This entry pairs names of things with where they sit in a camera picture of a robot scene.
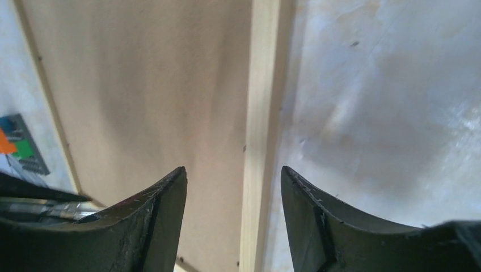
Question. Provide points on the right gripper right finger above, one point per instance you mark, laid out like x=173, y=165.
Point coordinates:
x=327, y=234

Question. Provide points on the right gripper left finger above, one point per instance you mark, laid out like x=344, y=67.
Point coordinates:
x=140, y=233

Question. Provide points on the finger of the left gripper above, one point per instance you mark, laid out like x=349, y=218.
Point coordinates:
x=14, y=187

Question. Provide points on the clear handle screwdriver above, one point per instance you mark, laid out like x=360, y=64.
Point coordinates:
x=40, y=211

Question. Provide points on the wooden picture frame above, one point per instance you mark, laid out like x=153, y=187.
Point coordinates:
x=138, y=88

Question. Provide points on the grey lego baseplate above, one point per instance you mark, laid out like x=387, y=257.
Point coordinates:
x=16, y=140

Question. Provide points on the green lego brick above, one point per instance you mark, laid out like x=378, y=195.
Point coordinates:
x=23, y=149

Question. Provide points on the blue lego brick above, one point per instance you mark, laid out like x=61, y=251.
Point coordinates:
x=7, y=125

